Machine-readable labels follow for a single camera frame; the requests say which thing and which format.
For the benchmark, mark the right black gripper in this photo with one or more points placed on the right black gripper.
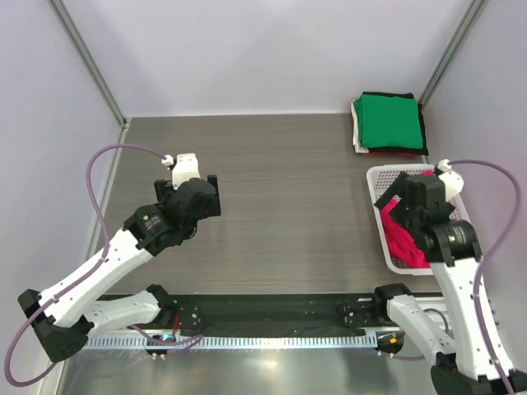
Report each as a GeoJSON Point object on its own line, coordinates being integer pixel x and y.
{"type": "Point", "coordinates": [398, 188]}

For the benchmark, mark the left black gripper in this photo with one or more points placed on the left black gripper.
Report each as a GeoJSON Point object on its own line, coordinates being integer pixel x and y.
{"type": "Point", "coordinates": [164, 196]}

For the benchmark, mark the pink red t shirt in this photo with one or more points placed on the pink red t shirt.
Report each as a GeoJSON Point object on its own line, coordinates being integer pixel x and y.
{"type": "Point", "coordinates": [400, 241]}

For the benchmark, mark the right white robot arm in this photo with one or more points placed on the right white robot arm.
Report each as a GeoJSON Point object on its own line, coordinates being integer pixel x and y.
{"type": "Point", "coordinates": [470, 360]}

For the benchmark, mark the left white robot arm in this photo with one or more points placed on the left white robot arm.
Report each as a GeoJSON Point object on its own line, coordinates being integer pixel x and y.
{"type": "Point", "coordinates": [70, 313]}

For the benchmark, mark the white plastic basket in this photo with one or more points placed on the white plastic basket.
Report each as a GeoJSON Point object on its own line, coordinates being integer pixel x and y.
{"type": "Point", "coordinates": [378, 179]}

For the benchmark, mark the red folded t shirt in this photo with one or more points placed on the red folded t shirt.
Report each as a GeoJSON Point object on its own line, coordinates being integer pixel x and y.
{"type": "Point", "coordinates": [392, 154]}

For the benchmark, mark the black folded t shirt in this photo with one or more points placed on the black folded t shirt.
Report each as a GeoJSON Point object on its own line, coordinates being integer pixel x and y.
{"type": "Point", "coordinates": [424, 136]}

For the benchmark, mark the white folded t shirt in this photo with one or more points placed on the white folded t shirt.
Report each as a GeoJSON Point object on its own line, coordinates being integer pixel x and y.
{"type": "Point", "coordinates": [355, 138]}

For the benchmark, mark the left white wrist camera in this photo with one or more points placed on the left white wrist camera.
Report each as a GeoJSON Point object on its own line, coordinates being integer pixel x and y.
{"type": "Point", "coordinates": [183, 168]}

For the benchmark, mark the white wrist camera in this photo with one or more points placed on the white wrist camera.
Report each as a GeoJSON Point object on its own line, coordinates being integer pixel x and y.
{"type": "Point", "coordinates": [183, 168]}
{"type": "Point", "coordinates": [453, 182]}

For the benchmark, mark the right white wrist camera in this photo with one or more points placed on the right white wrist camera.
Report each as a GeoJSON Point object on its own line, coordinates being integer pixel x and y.
{"type": "Point", "coordinates": [453, 182]}

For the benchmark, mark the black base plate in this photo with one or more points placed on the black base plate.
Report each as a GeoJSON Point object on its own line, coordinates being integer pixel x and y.
{"type": "Point", "coordinates": [281, 315]}

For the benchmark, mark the perforated cable duct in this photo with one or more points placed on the perforated cable duct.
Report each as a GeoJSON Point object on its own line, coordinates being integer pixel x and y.
{"type": "Point", "coordinates": [135, 341]}

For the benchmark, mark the right aluminium frame post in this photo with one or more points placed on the right aluminium frame post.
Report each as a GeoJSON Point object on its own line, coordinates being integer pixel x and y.
{"type": "Point", "coordinates": [461, 33]}

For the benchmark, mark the aluminium frame post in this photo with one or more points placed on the aluminium frame post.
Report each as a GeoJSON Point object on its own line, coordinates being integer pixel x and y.
{"type": "Point", "coordinates": [79, 44]}
{"type": "Point", "coordinates": [461, 33]}

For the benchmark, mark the left aluminium frame post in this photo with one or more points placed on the left aluminium frame post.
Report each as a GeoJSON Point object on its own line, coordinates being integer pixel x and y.
{"type": "Point", "coordinates": [79, 44]}

